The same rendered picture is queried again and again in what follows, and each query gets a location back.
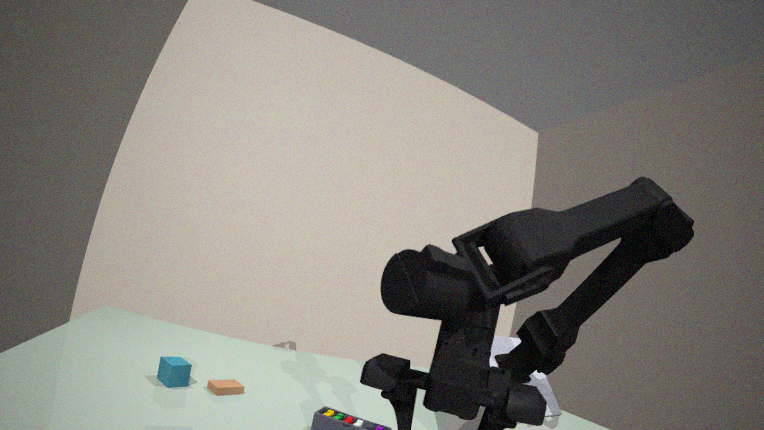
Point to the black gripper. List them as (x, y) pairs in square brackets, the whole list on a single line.
[(523, 403)]

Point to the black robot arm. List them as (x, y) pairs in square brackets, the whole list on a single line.
[(529, 249)]

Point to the blue cube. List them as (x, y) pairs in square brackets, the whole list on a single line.
[(174, 371)]

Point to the orange rectangular block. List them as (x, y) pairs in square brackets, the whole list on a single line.
[(225, 387)]

